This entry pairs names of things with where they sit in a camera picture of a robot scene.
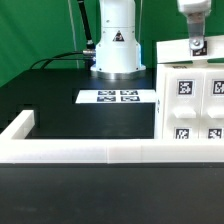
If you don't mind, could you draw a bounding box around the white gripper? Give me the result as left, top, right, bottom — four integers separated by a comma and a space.
177, 0, 212, 50

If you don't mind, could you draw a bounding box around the white cabinet top block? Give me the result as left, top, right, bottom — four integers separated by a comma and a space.
157, 35, 224, 64

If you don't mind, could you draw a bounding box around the white cabinet body box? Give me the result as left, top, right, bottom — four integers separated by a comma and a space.
154, 64, 224, 140

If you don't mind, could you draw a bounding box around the white cabinet door panel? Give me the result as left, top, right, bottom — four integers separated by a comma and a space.
199, 70, 224, 139

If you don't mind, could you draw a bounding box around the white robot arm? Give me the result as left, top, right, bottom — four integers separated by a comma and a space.
91, 0, 212, 80

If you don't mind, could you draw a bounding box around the white base tag plate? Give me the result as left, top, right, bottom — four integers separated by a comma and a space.
75, 89, 156, 104

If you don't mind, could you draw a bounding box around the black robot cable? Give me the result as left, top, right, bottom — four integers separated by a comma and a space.
29, 0, 98, 70

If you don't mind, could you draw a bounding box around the thin white cable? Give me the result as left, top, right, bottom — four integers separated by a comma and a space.
67, 0, 80, 70

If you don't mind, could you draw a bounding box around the white U-shaped obstacle wall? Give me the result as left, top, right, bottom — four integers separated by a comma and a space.
0, 110, 224, 164

